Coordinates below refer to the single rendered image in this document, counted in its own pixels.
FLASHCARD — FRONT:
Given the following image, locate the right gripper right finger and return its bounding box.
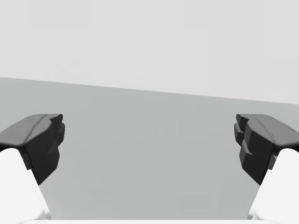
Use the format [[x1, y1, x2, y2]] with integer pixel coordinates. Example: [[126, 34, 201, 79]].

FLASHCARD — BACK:
[[234, 113, 299, 221]]

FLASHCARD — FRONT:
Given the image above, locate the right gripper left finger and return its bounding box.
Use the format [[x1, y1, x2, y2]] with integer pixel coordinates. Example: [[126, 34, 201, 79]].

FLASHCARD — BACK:
[[0, 113, 66, 221]]

